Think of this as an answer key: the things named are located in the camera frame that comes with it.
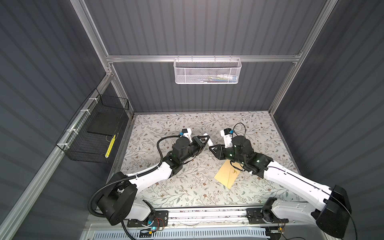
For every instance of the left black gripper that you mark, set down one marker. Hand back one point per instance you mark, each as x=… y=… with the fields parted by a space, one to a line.
x=197 y=143

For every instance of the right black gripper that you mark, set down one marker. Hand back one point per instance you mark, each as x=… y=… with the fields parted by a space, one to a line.
x=219 y=150

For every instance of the tan kraft envelope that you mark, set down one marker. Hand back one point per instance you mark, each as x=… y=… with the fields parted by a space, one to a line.
x=228 y=173

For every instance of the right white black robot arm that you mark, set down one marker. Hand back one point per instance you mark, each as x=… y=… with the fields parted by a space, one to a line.
x=326 y=207

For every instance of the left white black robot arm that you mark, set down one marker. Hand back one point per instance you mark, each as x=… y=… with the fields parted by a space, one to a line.
x=117 y=200

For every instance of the pens in white basket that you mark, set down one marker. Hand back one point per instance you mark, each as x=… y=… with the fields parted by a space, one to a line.
x=221 y=79

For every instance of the black foam pad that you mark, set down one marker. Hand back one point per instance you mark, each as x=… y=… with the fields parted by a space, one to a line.
x=104 y=124

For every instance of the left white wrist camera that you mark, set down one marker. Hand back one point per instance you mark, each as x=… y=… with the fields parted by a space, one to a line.
x=187 y=133

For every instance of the white wire basket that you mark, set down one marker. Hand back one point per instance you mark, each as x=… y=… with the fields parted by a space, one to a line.
x=189 y=71

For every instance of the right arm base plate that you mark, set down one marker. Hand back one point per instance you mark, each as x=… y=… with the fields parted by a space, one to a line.
x=260 y=216

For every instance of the aluminium mounting rail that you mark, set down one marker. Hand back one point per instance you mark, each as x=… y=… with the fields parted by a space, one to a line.
x=221 y=216

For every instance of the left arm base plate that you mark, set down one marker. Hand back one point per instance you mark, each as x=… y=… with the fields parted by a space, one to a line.
x=159 y=218

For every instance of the white ventilated cable duct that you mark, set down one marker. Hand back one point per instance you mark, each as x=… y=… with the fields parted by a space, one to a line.
x=203 y=233

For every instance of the black wire basket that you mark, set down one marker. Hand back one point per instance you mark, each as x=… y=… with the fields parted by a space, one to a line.
x=79 y=145

